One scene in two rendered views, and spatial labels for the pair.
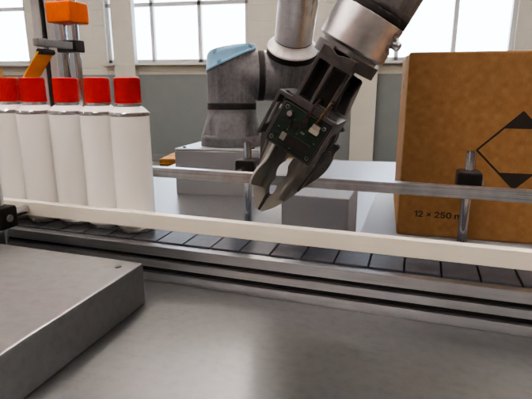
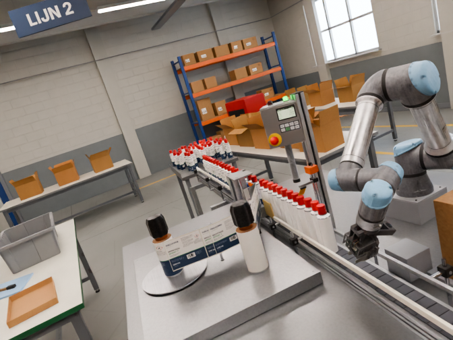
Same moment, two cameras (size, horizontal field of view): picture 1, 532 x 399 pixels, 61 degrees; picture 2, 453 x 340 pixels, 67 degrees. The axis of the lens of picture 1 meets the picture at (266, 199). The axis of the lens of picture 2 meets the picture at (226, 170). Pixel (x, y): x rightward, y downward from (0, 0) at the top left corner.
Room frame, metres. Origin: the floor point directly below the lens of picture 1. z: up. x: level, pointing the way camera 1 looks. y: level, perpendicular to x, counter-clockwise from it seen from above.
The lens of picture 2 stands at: (-0.31, -0.68, 1.63)
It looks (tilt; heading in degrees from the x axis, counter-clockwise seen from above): 14 degrees down; 57
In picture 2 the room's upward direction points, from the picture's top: 17 degrees counter-clockwise
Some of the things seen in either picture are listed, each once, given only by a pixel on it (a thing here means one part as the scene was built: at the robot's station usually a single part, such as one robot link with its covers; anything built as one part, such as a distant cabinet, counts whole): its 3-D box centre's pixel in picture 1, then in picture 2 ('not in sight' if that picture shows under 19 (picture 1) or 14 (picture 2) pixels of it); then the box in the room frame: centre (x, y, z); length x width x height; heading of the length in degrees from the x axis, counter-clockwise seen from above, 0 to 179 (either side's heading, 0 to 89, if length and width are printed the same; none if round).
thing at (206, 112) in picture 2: not in sight; (237, 94); (5.39, 6.55, 1.26); 2.77 x 0.60 x 2.51; 169
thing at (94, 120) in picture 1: (102, 153); (319, 224); (0.63, 0.23, 0.98); 0.05 x 0.05 x 0.20
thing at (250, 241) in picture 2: not in sight; (249, 235); (0.39, 0.38, 1.03); 0.09 x 0.09 x 0.30
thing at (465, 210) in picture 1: (467, 218); (442, 286); (0.55, -0.25, 0.91); 0.07 x 0.03 x 0.17; 162
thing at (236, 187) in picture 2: not in sight; (246, 195); (0.72, 0.80, 1.01); 0.14 x 0.13 x 0.26; 72
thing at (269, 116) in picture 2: not in sight; (284, 123); (0.79, 0.44, 1.38); 0.17 x 0.10 x 0.19; 127
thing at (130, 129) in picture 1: (132, 155); (326, 229); (0.61, 0.18, 0.98); 0.05 x 0.05 x 0.20
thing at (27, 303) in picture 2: not in sight; (32, 299); (-0.40, 1.48, 0.82); 0.34 x 0.24 x 0.04; 85
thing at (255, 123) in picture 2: not in sight; (268, 129); (2.34, 2.31, 0.97); 0.45 x 0.44 x 0.37; 172
